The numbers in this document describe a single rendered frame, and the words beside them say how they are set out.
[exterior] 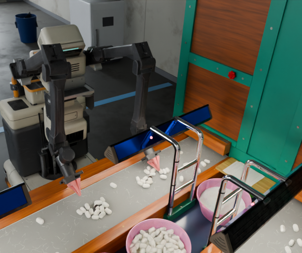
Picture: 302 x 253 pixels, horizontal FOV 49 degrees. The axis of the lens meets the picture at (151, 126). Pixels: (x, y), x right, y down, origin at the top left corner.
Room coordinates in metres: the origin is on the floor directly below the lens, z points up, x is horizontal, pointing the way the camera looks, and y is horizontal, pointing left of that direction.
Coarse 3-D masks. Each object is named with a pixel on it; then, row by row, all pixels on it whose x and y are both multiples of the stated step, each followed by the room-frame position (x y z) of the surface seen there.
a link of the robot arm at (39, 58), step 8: (48, 48) 1.26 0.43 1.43; (56, 48) 1.28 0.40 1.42; (32, 56) 1.41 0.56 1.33; (40, 56) 1.32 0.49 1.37; (48, 56) 1.23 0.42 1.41; (56, 56) 1.26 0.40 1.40; (64, 56) 1.27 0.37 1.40; (24, 64) 1.46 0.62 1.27; (32, 64) 1.41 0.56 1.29; (40, 64) 1.36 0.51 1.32; (48, 64) 1.21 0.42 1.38; (56, 64) 1.22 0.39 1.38; (64, 64) 1.24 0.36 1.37; (24, 72) 1.47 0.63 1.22; (40, 72) 1.53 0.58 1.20; (56, 72) 1.21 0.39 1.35; (64, 72) 1.23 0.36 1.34
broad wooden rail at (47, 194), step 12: (168, 144) 1.65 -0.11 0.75; (144, 156) 1.51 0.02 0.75; (84, 168) 1.35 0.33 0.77; (96, 168) 1.35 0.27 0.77; (108, 168) 1.36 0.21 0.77; (120, 168) 1.39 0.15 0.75; (60, 180) 1.24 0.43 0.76; (84, 180) 1.25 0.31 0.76; (96, 180) 1.28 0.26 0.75; (36, 192) 1.14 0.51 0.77; (48, 192) 1.15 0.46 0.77; (60, 192) 1.16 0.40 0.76; (72, 192) 1.18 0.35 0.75; (36, 204) 1.07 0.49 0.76; (48, 204) 1.09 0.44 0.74; (12, 216) 0.99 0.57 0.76; (24, 216) 1.01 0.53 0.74; (0, 228) 0.94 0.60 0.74
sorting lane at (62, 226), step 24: (192, 144) 1.69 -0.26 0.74; (144, 168) 1.42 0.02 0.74; (192, 168) 1.45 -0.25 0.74; (96, 192) 1.20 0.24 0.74; (120, 192) 1.21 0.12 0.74; (144, 192) 1.23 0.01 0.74; (168, 192) 1.24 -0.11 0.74; (48, 216) 1.02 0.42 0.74; (72, 216) 1.04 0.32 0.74; (120, 216) 1.06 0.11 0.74; (0, 240) 0.88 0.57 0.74; (24, 240) 0.89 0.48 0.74; (48, 240) 0.90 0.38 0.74; (72, 240) 0.91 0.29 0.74
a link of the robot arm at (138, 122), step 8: (136, 64) 1.47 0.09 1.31; (136, 72) 1.47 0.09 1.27; (144, 72) 1.49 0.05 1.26; (136, 80) 1.52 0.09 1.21; (144, 80) 1.49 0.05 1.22; (136, 88) 1.51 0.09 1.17; (144, 88) 1.49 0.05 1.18; (136, 96) 1.51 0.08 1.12; (144, 96) 1.50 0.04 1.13; (136, 104) 1.50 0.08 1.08; (144, 104) 1.50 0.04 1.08; (136, 112) 1.50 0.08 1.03; (144, 112) 1.51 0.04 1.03; (136, 120) 1.49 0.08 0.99; (144, 120) 1.51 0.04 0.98; (136, 128) 1.48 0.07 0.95; (144, 128) 1.52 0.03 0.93
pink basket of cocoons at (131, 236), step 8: (136, 224) 0.99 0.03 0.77; (144, 224) 1.01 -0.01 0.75; (160, 224) 1.02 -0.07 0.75; (168, 224) 1.02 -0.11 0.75; (176, 224) 1.01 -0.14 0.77; (136, 232) 0.97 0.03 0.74; (176, 232) 0.99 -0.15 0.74; (184, 232) 0.97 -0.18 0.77; (128, 240) 0.91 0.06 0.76; (184, 240) 0.95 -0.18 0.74; (128, 248) 0.88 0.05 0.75
